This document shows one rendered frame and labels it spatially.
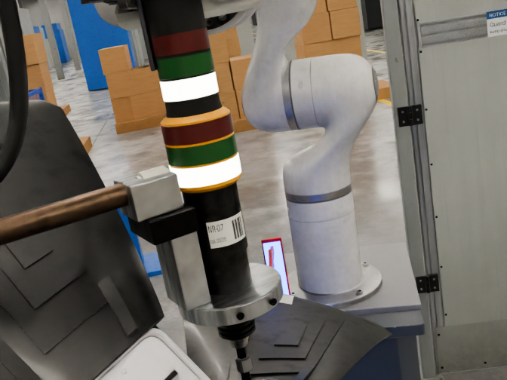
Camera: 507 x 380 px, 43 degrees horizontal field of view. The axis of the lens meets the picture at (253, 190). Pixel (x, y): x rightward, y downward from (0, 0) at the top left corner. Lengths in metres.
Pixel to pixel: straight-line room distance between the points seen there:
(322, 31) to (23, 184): 8.18
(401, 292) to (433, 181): 1.17
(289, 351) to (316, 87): 0.59
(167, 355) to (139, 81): 9.32
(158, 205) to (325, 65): 0.73
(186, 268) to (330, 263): 0.77
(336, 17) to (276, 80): 7.55
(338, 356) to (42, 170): 0.29
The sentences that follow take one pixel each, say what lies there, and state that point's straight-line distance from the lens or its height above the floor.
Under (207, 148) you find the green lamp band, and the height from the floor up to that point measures 1.39.
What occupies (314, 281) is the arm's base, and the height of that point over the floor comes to 0.98.
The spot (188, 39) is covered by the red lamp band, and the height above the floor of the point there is 1.45.
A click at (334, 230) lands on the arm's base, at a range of 1.12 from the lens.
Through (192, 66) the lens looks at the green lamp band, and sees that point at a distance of 0.38.
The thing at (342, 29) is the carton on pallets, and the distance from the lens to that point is 8.64.
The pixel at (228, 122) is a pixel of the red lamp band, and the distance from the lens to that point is 0.38.
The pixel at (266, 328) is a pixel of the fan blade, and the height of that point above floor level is 1.18.
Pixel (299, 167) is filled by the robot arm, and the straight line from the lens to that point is 1.10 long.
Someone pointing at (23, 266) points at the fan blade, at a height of 1.34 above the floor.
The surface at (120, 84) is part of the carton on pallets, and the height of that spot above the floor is 0.70.
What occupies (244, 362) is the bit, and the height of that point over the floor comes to 1.24.
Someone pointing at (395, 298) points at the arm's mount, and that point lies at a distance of 1.16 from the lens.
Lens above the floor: 1.47
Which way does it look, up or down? 16 degrees down
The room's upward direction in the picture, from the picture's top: 10 degrees counter-clockwise
